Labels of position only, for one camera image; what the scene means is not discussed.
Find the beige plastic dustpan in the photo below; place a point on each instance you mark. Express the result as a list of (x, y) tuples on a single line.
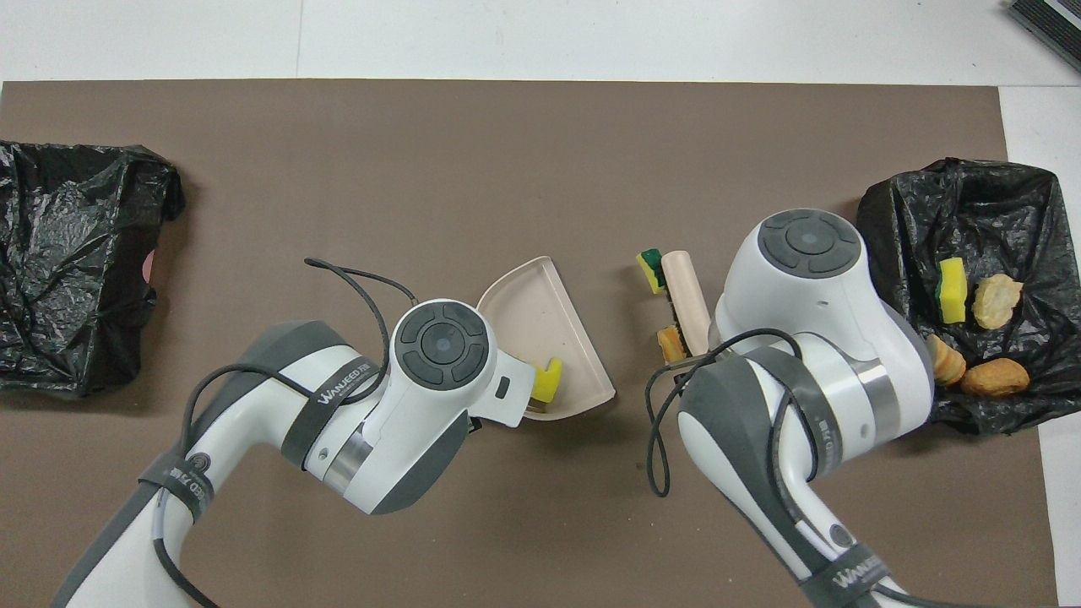
[(540, 312)]

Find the notched yellow sponge piece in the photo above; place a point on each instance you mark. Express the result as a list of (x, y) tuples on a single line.
[(547, 384)]

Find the small yellow sponge piece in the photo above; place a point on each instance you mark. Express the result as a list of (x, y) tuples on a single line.
[(652, 272)]

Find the striped croissant bread piece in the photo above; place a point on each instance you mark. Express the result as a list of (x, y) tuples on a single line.
[(671, 344)]

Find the beige hand brush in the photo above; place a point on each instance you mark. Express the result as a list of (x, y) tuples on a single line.
[(686, 295)]

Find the pale cut bread chunk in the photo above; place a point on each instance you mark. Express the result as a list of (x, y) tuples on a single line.
[(947, 363)]

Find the green and yellow sponge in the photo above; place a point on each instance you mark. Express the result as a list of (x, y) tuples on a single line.
[(954, 295)]

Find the pale crusty bread chunk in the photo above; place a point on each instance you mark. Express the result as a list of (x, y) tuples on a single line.
[(995, 302)]

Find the brown bread roll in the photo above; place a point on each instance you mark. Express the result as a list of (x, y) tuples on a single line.
[(995, 378)]

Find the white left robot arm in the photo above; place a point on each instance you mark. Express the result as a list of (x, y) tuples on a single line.
[(405, 422)]

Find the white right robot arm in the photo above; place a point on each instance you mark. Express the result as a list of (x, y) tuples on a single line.
[(811, 338)]

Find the black bag lined bin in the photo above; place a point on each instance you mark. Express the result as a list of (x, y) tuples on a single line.
[(996, 219), (67, 270)]

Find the brown table mat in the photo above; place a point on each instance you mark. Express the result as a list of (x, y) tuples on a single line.
[(422, 169)]

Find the dark ribbed box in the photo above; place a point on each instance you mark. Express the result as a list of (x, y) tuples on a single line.
[(1056, 21)]

